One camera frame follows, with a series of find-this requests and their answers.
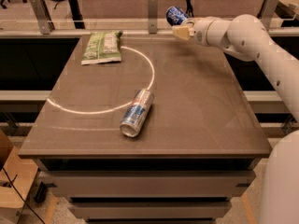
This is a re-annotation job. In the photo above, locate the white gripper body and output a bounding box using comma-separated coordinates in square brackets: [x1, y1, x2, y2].
[191, 17, 231, 47]

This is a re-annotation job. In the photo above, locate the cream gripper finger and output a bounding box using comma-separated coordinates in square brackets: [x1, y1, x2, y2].
[172, 25, 193, 40]

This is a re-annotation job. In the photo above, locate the blue pepsi can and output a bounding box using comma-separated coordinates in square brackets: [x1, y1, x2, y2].
[165, 6, 189, 26]

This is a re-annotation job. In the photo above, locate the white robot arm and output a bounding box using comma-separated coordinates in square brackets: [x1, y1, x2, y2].
[172, 14, 299, 224]

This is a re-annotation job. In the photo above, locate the silver blue red bull can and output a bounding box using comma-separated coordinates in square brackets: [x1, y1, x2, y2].
[120, 89, 154, 137]

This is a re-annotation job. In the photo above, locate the green jalapeno chip bag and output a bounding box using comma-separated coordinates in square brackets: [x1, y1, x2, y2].
[81, 31, 122, 65]

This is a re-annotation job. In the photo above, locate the black desk leg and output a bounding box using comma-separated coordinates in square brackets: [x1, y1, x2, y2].
[68, 0, 85, 29]

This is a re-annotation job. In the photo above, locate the grey upper drawer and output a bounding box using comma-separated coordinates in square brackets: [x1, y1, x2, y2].
[40, 171, 255, 198]

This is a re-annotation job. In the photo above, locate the grey drawer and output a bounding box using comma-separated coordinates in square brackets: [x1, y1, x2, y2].
[40, 171, 255, 198]
[69, 202, 231, 220]

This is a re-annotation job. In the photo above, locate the grey lower drawer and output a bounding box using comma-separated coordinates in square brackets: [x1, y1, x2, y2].
[69, 202, 231, 220]

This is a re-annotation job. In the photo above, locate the cardboard box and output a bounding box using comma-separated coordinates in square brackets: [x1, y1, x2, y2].
[0, 131, 37, 224]

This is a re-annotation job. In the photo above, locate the black hanging cable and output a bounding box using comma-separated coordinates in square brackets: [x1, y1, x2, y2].
[182, 0, 195, 19]

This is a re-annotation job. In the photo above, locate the middle metal rail bracket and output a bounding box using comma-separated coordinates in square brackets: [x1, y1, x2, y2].
[148, 0, 158, 34]

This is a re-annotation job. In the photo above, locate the metal rail bracket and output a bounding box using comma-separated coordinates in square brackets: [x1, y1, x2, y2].
[260, 0, 279, 30]
[148, 0, 158, 34]
[29, 0, 51, 35]

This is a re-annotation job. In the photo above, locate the right metal rail bracket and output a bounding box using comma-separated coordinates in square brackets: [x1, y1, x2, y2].
[260, 0, 279, 30]

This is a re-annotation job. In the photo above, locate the left metal rail bracket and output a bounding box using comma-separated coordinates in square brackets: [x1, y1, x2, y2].
[29, 0, 51, 35]

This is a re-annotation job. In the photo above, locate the black floor cable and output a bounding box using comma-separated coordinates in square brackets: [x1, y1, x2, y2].
[0, 166, 47, 224]

